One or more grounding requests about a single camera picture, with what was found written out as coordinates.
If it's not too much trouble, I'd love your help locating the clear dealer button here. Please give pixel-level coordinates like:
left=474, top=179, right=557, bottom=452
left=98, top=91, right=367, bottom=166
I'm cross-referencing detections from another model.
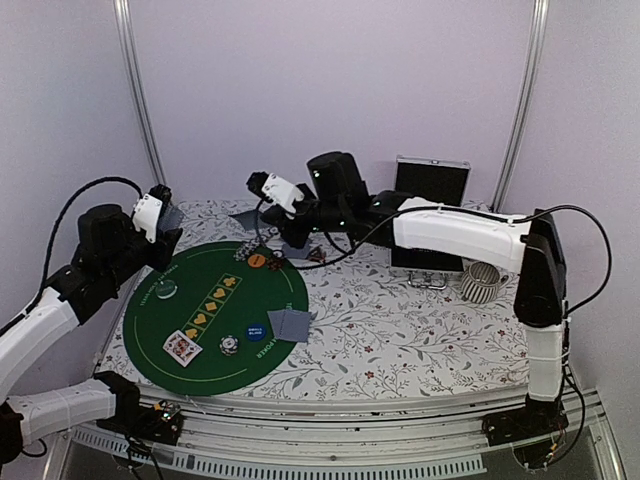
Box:
left=155, top=280, right=178, bottom=300

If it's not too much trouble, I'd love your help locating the blue playing card deck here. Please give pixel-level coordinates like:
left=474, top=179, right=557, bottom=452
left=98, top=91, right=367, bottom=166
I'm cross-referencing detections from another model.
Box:
left=157, top=204, right=185, bottom=233

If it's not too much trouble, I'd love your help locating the red poker chip stack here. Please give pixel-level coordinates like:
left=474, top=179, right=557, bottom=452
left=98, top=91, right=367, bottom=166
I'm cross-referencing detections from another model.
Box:
left=266, top=250, right=284, bottom=271

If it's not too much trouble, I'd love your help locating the orange big blind button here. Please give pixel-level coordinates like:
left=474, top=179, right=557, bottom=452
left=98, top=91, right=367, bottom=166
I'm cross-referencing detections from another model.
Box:
left=247, top=254, right=266, bottom=268

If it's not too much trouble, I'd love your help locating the face-up king card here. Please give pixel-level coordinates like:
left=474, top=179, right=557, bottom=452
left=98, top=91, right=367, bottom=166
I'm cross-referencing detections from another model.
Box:
left=163, top=330, right=202, bottom=368

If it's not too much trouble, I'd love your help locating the blue small blind button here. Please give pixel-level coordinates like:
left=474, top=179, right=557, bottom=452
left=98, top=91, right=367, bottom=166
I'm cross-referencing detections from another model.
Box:
left=245, top=324, right=267, bottom=342

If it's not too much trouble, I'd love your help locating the single blue playing card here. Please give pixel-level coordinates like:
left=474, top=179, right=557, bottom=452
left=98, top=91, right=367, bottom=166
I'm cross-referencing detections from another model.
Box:
left=282, top=244, right=311, bottom=260

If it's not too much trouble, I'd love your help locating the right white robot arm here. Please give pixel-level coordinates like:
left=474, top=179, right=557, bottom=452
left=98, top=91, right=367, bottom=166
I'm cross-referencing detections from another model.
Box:
left=247, top=151, right=567, bottom=436

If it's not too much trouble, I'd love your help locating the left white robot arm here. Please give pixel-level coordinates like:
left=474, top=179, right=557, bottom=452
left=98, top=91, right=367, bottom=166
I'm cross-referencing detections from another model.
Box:
left=1, top=195, right=184, bottom=464

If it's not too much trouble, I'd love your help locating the black red triangular plaque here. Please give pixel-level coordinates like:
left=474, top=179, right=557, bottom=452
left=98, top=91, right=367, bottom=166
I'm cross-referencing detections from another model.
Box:
left=307, top=247, right=326, bottom=263

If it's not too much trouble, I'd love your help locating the round green poker mat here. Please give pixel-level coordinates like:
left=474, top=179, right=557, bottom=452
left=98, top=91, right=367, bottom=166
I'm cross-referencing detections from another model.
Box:
left=123, top=241, right=309, bottom=396

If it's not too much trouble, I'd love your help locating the floral white tablecloth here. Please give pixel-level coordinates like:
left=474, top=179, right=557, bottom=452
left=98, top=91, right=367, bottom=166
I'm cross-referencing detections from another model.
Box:
left=99, top=200, right=528, bottom=401

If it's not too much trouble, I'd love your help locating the aluminium poker chip case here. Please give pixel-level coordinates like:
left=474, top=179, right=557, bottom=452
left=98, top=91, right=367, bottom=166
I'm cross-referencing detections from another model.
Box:
left=394, top=155, right=471, bottom=206

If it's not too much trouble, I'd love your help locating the striped ceramic mug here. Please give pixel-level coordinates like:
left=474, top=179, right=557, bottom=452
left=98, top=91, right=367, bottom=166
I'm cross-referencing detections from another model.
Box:
left=460, top=261, right=509, bottom=304

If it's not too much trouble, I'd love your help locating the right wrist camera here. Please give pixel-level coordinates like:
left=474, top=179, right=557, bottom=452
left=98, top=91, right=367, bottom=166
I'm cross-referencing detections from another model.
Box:
left=246, top=172, right=305, bottom=218

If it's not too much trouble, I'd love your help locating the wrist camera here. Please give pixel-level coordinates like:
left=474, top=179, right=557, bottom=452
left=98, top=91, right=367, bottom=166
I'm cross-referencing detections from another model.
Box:
left=246, top=172, right=305, bottom=218
left=132, top=184, right=172, bottom=244

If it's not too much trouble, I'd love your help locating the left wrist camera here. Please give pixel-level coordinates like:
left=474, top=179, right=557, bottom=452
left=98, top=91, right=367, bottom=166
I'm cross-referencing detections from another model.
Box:
left=132, top=184, right=172, bottom=244

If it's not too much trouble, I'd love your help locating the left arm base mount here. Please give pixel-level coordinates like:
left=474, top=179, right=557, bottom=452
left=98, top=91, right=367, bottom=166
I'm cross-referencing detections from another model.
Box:
left=96, top=400, right=184, bottom=446

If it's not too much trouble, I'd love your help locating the front aluminium rail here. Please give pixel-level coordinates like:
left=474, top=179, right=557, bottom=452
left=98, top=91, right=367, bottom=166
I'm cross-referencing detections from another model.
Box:
left=44, top=387, right=627, bottom=479

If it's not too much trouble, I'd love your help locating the left aluminium frame post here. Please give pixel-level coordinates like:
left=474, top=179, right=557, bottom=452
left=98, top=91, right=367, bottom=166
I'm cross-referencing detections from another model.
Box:
left=112, top=0, right=168, bottom=185

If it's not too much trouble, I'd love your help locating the aluminium frame post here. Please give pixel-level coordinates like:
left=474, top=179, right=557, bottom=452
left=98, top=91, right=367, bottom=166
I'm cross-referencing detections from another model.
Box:
left=491, top=0, right=550, bottom=212
left=112, top=0, right=168, bottom=185

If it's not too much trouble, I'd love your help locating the right aluminium frame post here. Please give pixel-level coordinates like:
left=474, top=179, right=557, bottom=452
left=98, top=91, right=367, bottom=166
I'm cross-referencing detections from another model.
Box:
left=491, top=0, right=550, bottom=212

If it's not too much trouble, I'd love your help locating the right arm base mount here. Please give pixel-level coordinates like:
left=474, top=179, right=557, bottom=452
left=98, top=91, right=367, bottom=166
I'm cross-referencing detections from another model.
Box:
left=481, top=392, right=587, bottom=472

